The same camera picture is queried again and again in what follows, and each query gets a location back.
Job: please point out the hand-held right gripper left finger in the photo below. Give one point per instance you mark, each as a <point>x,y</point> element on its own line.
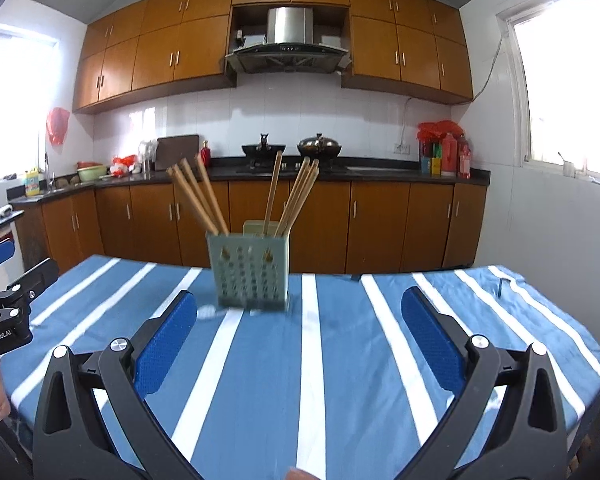
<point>165,345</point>

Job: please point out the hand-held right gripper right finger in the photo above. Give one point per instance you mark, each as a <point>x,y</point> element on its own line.
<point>432,340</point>

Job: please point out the green perforated utensil holder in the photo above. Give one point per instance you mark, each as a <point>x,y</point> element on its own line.
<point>250,275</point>

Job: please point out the bunch of chopsticks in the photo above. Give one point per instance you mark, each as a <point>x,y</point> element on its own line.
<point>272,195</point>

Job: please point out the person's right hand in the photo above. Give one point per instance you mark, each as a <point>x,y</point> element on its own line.
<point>305,475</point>

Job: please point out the yellow detergent bottle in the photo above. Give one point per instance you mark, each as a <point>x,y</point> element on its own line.
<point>32,184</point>

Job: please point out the steel sink faucet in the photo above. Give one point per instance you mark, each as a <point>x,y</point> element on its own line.
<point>47,172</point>

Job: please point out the green plastic basin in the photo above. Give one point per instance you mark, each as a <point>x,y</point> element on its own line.
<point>91,172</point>

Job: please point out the orange wooden base cabinets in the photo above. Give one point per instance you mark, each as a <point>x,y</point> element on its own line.
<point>380,225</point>

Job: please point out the blue white striped tablecloth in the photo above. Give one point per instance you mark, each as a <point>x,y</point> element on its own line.
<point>310,385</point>

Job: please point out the red plastic bag on hook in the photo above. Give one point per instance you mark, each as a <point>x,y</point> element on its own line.
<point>57,127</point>

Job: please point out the red and white plastic bag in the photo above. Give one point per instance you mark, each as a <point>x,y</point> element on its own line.
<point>123,166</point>

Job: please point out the window above sink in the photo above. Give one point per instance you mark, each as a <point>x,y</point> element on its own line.
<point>15,105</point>

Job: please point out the clear plastic bags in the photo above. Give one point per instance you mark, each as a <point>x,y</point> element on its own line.
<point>147,157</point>

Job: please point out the yellow condiment box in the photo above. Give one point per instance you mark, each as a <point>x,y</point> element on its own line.
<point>436,166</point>

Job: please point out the black kitchen countertop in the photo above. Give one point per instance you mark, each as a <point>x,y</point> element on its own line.
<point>380,172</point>

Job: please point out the small condiment jar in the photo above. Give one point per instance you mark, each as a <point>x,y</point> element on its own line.
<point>425,157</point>

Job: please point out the large red oil bottle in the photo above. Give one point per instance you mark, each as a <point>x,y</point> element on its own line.
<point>450,157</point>
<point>465,160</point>

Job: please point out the brown cutting board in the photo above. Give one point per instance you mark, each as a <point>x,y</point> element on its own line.
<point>177,152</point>

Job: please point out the small red bottle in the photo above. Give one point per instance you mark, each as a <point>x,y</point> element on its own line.
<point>205,155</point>

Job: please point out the gas stove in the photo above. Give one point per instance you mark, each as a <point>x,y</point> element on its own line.
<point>330,165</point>

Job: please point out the red plastic bag over bottles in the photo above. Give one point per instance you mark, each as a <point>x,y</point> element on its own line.
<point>437,129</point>

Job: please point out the black cooking pot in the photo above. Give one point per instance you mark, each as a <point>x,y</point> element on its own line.
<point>262,149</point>

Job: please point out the small item on window sill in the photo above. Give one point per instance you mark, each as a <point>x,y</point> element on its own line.
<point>566,166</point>

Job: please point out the dark wok with lid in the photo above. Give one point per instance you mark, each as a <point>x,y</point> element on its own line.
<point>319,146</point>

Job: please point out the large bright window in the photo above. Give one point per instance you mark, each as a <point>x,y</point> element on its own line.
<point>570,85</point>

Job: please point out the steel range hood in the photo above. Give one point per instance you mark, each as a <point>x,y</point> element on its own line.
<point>290,35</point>

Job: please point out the white wall socket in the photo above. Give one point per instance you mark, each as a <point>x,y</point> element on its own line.
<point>403,148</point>

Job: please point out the orange wooden wall cabinets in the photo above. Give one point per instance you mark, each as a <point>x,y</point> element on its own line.
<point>180,45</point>

